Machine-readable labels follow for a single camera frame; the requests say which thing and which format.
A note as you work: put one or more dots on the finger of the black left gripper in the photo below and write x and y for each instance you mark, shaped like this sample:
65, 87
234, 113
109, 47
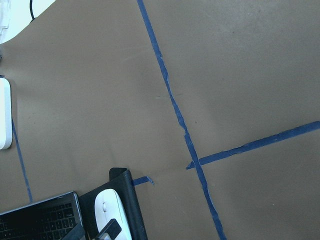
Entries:
76, 233
111, 231

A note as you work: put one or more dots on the white computer mouse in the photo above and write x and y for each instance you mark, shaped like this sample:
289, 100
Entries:
107, 206

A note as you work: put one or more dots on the grey laptop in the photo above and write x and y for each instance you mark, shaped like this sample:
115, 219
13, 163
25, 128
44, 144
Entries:
49, 219

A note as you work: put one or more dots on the black mouse pad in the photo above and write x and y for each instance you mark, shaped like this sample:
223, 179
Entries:
120, 179

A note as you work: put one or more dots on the white desk lamp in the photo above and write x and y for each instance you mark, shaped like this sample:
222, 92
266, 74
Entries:
5, 114

